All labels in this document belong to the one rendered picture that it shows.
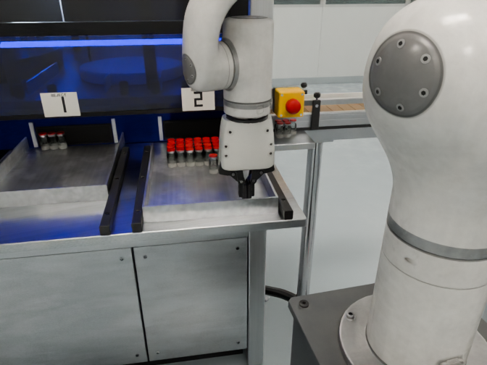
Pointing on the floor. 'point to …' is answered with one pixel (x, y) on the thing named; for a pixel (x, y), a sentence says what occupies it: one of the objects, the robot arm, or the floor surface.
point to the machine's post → (256, 253)
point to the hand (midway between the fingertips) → (246, 190)
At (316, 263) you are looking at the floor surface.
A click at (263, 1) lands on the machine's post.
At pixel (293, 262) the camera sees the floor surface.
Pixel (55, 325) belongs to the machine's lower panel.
